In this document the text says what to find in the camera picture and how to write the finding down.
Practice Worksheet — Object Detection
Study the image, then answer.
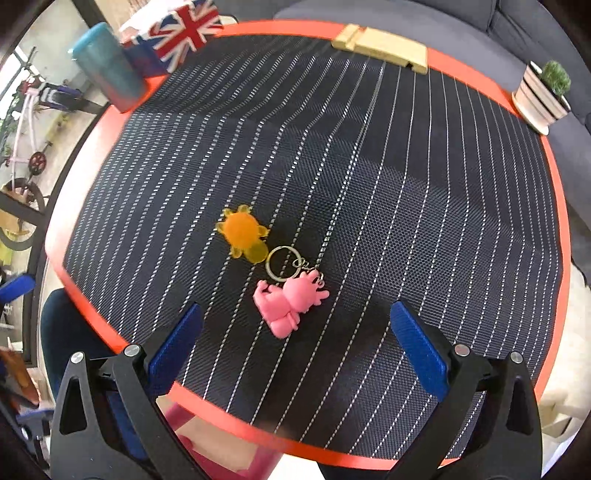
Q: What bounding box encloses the wooden phone stand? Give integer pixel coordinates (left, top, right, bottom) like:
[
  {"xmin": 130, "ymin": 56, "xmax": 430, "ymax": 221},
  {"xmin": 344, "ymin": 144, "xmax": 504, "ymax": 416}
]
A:
[{"xmin": 331, "ymin": 24, "xmax": 429, "ymax": 75}]

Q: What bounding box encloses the cactus in striped white pot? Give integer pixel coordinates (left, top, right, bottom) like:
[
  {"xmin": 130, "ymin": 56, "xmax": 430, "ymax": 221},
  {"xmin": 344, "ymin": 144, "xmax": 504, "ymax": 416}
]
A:
[{"xmin": 513, "ymin": 60, "xmax": 573, "ymax": 132}]

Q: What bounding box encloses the flag print tissue box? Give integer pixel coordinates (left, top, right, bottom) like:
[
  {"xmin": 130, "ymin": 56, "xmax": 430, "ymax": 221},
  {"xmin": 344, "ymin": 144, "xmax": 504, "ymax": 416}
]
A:
[{"xmin": 119, "ymin": 0, "xmax": 225, "ymax": 77}]

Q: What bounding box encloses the orange turtle toy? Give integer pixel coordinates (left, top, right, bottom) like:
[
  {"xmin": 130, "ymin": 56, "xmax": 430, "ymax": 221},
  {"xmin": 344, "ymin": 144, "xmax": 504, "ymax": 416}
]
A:
[{"xmin": 217, "ymin": 206, "xmax": 270, "ymax": 265}]

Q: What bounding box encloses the teal tumbler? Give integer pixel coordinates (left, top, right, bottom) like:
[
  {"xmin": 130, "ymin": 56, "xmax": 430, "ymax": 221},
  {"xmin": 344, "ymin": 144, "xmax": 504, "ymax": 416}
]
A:
[{"xmin": 70, "ymin": 22, "xmax": 145, "ymax": 114}]

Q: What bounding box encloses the white saucer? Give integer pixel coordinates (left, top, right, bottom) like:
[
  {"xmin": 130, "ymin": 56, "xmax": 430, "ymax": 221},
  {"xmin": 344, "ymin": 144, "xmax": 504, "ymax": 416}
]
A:
[{"xmin": 512, "ymin": 91, "xmax": 552, "ymax": 137}]

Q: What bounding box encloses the pink waste bin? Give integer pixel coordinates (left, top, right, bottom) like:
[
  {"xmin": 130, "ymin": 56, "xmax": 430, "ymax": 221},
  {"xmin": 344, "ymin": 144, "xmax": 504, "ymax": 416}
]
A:
[{"xmin": 154, "ymin": 394, "xmax": 282, "ymax": 474}]

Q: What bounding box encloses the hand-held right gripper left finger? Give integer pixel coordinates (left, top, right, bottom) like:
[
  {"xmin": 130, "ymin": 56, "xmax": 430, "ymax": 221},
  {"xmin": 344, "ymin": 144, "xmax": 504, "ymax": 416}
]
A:
[{"xmin": 48, "ymin": 303, "xmax": 213, "ymax": 480}]

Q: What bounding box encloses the blue tricycle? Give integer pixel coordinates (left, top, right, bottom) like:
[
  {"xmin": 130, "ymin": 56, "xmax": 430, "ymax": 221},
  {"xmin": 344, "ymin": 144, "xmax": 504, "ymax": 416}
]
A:
[{"xmin": 39, "ymin": 82, "xmax": 105, "ymax": 116}]

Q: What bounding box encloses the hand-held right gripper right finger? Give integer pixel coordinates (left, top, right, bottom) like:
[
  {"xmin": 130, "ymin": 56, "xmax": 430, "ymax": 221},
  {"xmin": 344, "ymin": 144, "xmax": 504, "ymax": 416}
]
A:
[{"xmin": 385, "ymin": 301, "xmax": 543, "ymax": 480}]

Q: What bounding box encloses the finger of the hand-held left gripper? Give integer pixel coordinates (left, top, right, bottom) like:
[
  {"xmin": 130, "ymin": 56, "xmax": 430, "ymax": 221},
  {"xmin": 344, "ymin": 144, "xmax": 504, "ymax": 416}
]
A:
[{"xmin": 0, "ymin": 274, "xmax": 37, "ymax": 303}]

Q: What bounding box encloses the pink animal keychain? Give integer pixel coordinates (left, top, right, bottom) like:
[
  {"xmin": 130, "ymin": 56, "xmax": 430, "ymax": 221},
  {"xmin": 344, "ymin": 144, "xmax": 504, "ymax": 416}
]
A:
[{"xmin": 253, "ymin": 246, "xmax": 330, "ymax": 340}]

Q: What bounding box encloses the pink white bicycle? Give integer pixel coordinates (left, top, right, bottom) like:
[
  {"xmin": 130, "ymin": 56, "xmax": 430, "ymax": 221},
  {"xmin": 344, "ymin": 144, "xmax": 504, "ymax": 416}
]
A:
[{"xmin": 0, "ymin": 76, "xmax": 54, "ymax": 185}]

